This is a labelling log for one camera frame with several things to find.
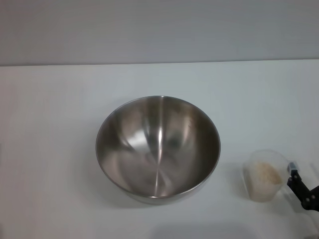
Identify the stainless steel mixing bowl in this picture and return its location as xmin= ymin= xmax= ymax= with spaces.
xmin=95 ymin=95 xmax=222 ymax=206

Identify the white uncooked rice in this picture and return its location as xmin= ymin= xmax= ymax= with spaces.
xmin=245 ymin=161 xmax=284 ymax=201

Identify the clear plastic measuring cup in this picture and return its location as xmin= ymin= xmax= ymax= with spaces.
xmin=242 ymin=148 xmax=292 ymax=202

